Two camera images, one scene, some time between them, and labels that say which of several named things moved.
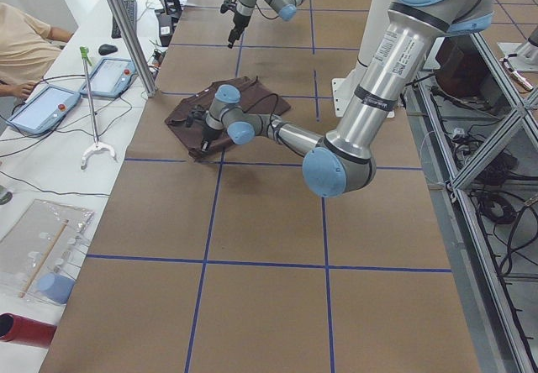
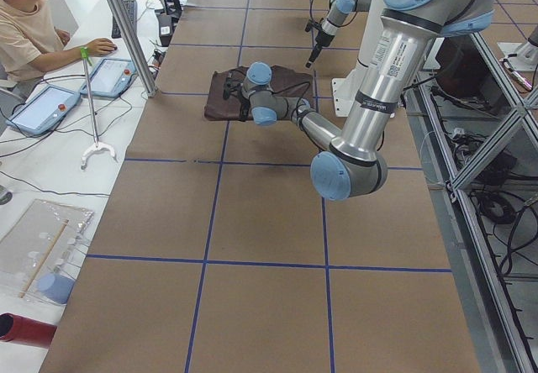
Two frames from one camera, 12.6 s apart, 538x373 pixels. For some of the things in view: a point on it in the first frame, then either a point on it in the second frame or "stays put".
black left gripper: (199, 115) → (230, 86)
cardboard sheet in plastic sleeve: (41, 254) stays put
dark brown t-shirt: (255, 97) → (288, 83)
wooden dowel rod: (30, 281) stays put
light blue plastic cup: (56, 287) stays put
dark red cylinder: (25, 330) stays put
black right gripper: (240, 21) → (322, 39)
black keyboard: (131, 7) stays put
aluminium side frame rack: (476, 123) stays put
